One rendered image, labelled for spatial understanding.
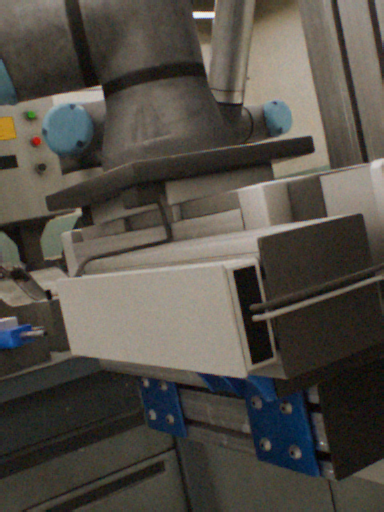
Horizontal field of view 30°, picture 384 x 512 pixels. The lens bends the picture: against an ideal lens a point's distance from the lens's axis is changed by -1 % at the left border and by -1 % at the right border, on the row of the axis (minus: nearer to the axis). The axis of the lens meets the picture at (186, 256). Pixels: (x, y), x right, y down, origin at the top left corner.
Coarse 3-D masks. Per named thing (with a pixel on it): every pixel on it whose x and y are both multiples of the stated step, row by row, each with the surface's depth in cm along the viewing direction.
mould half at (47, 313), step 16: (32, 272) 152; (48, 272) 152; (0, 288) 144; (16, 288) 144; (48, 288) 145; (0, 304) 142; (16, 304) 137; (32, 304) 127; (48, 304) 120; (32, 320) 128; (48, 320) 122; (48, 336) 123; (64, 336) 121
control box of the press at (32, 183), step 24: (48, 96) 216; (0, 120) 207; (24, 120) 211; (0, 144) 207; (24, 144) 211; (0, 168) 206; (24, 168) 210; (48, 168) 214; (0, 192) 206; (24, 192) 210; (48, 192) 214; (0, 216) 205; (24, 216) 209; (48, 216) 215; (24, 240) 214
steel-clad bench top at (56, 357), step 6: (54, 354) 120; (60, 354) 118; (66, 354) 117; (72, 354) 116; (48, 360) 115; (54, 360) 113; (60, 360) 113; (66, 360) 113; (30, 366) 112; (36, 366) 111; (42, 366) 111; (18, 372) 109; (24, 372) 109; (0, 378) 107; (6, 378) 108
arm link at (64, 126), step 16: (48, 112) 102; (64, 112) 101; (80, 112) 101; (96, 112) 104; (48, 128) 101; (64, 128) 101; (80, 128) 101; (96, 128) 103; (48, 144) 102; (64, 144) 101; (80, 144) 102; (96, 144) 105
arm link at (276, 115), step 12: (252, 108) 142; (264, 108) 143; (276, 108) 142; (288, 108) 145; (264, 120) 142; (276, 120) 142; (288, 120) 145; (252, 132) 141; (264, 132) 144; (276, 132) 143
